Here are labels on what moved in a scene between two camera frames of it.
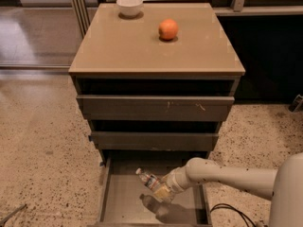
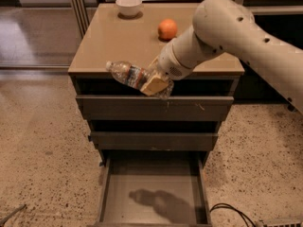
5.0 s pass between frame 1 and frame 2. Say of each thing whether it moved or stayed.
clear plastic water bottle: moved
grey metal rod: stayed
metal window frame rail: stayed
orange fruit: stayed
